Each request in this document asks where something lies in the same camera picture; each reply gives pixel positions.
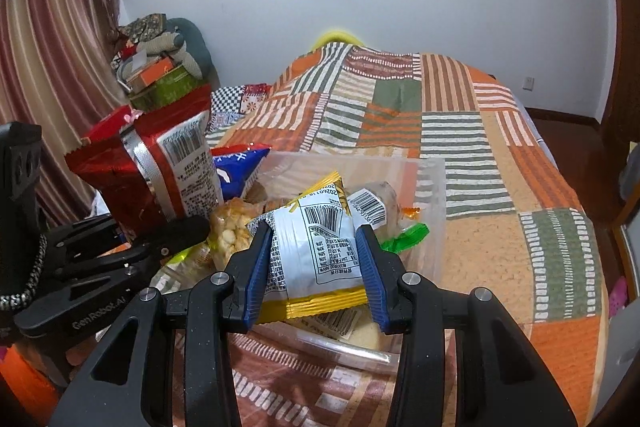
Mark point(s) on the wall socket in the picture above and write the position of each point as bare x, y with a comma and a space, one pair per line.
529, 84

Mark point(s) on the yellow white snack packet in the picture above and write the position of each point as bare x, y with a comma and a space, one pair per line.
314, 266

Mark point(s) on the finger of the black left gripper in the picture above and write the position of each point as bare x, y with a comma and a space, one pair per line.
90, 237
153, 249

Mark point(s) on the red box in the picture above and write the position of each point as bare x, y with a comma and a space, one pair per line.
108, 126

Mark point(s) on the pile of clothes and boxes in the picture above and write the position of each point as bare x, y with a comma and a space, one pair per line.
160, 59

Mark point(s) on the toast slices pack with barcode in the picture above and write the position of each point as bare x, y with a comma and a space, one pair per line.
353, 326

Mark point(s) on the blue red snack bag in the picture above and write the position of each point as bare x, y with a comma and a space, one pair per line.
237, 167

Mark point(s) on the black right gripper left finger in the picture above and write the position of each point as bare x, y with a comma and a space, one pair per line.
127, 379

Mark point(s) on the clear plastic storage bin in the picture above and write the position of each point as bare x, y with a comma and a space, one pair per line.
419, 183

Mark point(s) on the brown wooden door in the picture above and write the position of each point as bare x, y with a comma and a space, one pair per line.
620, 123

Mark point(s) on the striped curtain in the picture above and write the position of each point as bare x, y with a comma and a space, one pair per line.
56, 72

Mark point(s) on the green bread bag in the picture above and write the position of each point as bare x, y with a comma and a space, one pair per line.
397, 229

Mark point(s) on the orange clear snack bag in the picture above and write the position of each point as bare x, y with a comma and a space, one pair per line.
228, 234

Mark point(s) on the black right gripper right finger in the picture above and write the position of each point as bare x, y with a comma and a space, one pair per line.
501, 379

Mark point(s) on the patchwork striped bedspread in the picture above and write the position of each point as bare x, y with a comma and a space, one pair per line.
513, 223

